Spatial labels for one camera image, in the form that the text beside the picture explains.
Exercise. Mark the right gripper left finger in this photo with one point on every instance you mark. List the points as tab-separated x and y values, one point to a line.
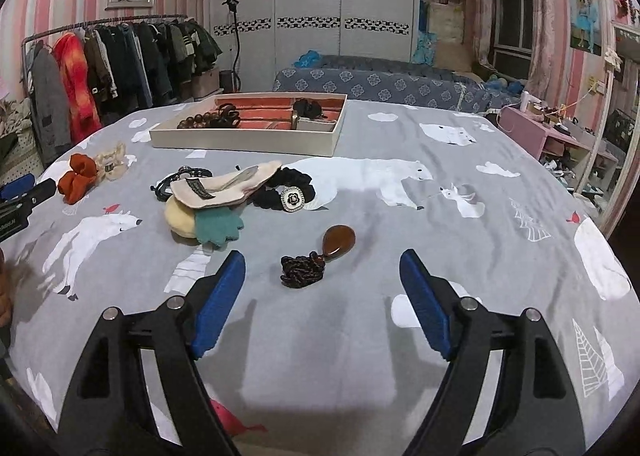
107	409

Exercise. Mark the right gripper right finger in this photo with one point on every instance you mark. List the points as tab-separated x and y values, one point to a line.
535	409

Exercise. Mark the orange fabric scrunchie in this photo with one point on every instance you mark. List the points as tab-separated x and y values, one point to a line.
74	184

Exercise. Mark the beige snap hair clip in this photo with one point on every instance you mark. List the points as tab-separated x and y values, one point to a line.
198	193

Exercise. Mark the yellow plush hair clip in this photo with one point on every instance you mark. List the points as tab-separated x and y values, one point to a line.
213	226

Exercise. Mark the black scrunchie with flower charm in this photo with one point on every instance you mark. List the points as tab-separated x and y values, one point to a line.
288	190

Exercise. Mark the colorful black hair clip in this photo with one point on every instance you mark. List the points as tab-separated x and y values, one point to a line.
308	109

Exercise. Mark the beige jewelry tray red lining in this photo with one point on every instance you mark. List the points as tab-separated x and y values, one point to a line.
268	125

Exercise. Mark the person left hand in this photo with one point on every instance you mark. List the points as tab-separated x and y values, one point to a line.
6	306

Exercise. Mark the red orange coat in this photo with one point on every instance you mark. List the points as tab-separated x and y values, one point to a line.
72	63

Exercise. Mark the grey quilted coat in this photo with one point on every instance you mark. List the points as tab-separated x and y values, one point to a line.
51	114

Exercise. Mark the dark hanging clothes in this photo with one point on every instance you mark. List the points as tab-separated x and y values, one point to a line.
150	63

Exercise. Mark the metal clothes rack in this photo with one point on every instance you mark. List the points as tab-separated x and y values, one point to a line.
86	25

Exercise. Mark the grey polar bear bedsheet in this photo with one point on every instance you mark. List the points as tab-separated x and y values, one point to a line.
320	354

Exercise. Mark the pink side table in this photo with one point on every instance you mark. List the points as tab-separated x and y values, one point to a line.
537	139

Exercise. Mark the pink floral curtain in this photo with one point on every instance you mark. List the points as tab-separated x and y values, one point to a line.
548	48

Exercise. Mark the blue patterned sofa bed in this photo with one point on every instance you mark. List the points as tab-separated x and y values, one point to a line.
395	82

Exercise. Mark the white sliding wardrobe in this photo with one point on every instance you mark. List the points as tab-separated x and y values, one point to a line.
261	37

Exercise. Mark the dark window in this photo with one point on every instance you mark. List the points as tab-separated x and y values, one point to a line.
513	38

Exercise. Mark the wall portrait poster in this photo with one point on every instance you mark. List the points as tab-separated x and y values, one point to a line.
585	28

